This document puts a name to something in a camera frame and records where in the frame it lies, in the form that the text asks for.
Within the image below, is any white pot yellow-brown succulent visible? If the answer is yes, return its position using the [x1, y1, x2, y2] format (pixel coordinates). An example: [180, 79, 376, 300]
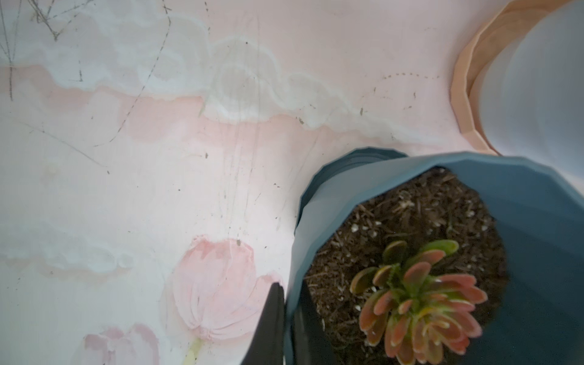
[450, 1, 583, 190]

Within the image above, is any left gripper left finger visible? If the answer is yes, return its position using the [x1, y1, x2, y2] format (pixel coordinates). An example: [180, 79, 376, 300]
[241, 282, 285, 365]

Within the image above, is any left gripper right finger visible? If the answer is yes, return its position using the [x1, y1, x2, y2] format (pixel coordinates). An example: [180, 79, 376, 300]
[291, 281, 338, 365]

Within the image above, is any blue-grey pot red succulent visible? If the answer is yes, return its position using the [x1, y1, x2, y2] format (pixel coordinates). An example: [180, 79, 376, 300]
[284, 148, 583, 364]

